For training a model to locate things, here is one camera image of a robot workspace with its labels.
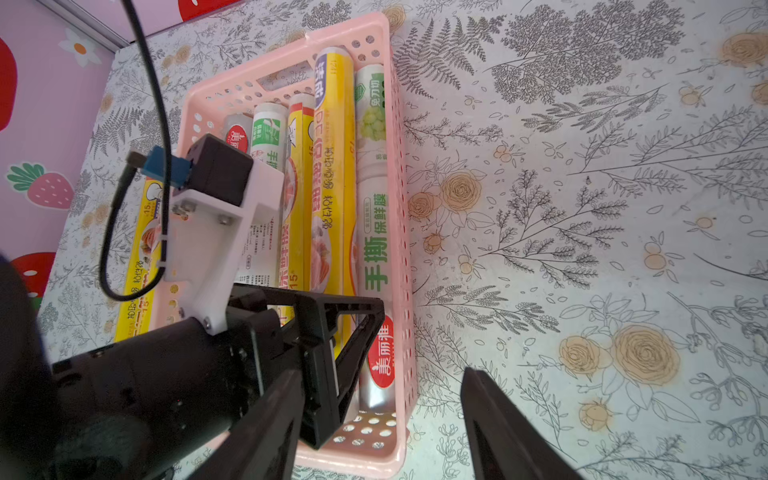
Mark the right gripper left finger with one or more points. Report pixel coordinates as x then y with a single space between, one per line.
263 443

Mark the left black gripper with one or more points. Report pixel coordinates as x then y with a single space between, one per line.
133 409

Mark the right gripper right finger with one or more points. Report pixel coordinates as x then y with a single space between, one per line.
503 444

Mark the yellow wrap roll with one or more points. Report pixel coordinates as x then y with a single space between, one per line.
294 265
135 316
333 189

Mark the white green wrap roll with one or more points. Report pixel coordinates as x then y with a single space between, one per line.
259 260
377 379

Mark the clear red-label wrap roll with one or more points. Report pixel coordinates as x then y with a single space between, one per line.
237 131

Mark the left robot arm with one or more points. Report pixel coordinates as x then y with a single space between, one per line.
31 418

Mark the pink plastic basket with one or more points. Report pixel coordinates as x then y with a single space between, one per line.
368 444

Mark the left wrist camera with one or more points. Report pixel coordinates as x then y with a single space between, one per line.
211 214

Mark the left aluminium corner post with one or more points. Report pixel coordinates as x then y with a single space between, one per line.
86 23

